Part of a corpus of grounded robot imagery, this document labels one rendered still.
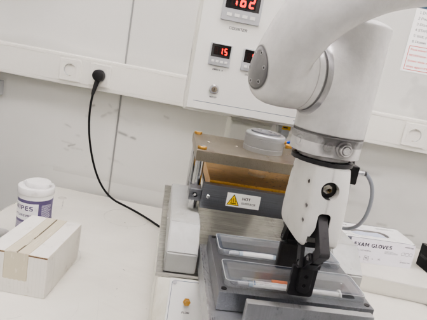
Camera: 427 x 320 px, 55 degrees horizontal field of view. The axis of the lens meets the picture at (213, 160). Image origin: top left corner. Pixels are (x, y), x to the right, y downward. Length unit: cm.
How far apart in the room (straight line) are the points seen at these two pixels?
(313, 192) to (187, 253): 26
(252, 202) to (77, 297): 42
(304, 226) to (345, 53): 20
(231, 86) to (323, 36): 54
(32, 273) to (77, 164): 68
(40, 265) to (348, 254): 57
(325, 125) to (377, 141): 90
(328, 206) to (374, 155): 95
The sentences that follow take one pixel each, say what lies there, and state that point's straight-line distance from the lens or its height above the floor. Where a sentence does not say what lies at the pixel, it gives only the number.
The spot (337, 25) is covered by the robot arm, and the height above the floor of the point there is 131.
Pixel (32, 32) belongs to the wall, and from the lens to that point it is 154.
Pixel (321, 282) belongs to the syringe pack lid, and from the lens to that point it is 58.
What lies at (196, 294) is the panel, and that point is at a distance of 67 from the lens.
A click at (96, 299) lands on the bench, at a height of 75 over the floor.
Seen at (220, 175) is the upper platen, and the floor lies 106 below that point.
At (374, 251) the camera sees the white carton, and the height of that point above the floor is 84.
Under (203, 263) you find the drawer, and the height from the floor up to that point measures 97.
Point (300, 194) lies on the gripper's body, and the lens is 50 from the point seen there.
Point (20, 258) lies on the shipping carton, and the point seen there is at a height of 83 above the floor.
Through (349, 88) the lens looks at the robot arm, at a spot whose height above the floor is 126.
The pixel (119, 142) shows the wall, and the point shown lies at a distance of 144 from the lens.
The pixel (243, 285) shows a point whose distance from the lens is 53.
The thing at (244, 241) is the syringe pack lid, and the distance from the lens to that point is 64.
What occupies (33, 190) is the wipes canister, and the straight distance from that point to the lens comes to 108.
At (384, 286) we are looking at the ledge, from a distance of 121.
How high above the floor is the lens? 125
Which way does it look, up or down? 13 degrees down
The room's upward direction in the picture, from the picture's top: 11 degrees clockwise
